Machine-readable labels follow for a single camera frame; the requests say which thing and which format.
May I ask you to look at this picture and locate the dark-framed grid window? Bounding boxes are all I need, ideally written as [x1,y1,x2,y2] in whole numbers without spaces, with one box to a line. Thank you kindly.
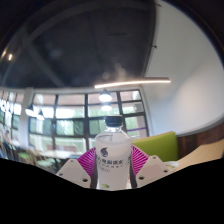
[0,89,149,154]

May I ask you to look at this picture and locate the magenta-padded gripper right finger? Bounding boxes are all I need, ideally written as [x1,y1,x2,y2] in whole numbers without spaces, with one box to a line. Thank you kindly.
[128,144,171,189]

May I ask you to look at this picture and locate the curved linear ceiling light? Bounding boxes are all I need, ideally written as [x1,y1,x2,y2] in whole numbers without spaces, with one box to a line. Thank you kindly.
[93,77,172,90]

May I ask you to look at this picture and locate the white black-capped drink bottle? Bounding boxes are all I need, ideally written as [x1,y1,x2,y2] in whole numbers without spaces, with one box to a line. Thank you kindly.
[94,115,133,192]

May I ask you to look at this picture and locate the wooden dining table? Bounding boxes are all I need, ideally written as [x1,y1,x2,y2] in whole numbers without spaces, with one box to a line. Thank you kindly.
[39,149,84,160]

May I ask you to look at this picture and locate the green upholstered bench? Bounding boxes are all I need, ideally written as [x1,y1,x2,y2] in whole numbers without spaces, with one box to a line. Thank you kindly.
[131,131,179,163]

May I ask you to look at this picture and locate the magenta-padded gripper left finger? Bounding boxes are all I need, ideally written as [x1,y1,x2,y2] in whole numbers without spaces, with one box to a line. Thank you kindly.
[55,147,99,189]

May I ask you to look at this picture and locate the wooden chairs with green seats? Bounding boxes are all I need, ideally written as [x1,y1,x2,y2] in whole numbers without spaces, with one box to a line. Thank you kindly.
[0,139,58,171]

